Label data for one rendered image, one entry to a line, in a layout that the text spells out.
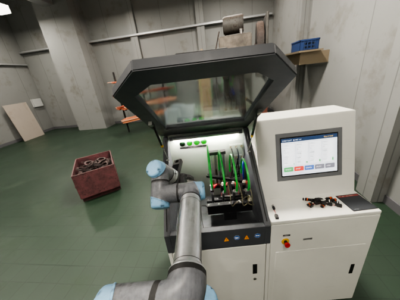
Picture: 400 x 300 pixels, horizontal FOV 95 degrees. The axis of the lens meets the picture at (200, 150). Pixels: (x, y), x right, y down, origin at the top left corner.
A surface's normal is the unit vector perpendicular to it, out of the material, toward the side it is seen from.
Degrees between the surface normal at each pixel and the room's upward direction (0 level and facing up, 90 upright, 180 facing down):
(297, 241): 90
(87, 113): 90
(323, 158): 76
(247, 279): 90
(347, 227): 90
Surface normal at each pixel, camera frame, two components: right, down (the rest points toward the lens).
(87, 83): -0.11, 0.40
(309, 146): 0.00, 0.15
